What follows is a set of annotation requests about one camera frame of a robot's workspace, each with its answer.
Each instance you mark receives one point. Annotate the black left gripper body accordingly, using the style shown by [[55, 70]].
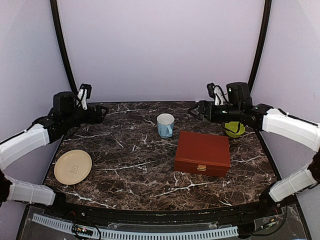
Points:
[[72, 120]]

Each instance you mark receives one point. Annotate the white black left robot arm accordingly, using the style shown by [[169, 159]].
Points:
[[19, 145]]

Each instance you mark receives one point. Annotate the green bowl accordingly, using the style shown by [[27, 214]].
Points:
[[234, 129]]

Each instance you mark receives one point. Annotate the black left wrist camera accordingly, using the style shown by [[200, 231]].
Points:
[[85, 91]]

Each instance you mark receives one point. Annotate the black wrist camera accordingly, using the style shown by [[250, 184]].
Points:
[[85, 91], [211, 90]]

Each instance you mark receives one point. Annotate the white slotted cable duct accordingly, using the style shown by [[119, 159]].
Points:
[[119, 231]]

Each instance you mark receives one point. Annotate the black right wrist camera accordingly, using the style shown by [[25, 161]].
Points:
[[211, 90]]

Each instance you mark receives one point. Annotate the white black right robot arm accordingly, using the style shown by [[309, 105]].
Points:
[[296, 140]]

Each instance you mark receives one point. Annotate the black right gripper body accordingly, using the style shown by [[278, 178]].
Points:
[[233, 113]]

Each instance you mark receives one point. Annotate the brown jewelry box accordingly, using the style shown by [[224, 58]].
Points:
[[203, 154]]

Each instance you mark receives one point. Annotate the black front table rail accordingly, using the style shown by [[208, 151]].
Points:
[[129, 208]]

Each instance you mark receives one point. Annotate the black right corner post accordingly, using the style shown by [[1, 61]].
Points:
[[260, 43]]

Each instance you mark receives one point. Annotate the beige round plate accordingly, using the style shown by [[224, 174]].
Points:
[[73, 167]]

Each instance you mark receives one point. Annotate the black left corner post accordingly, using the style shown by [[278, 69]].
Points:
[[62, 45]]

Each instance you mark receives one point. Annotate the black corner post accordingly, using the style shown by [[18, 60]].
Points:
[[62, 45], [260, 43]]

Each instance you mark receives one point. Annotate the light blue mug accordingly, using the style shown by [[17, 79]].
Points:
[[165, 125]]

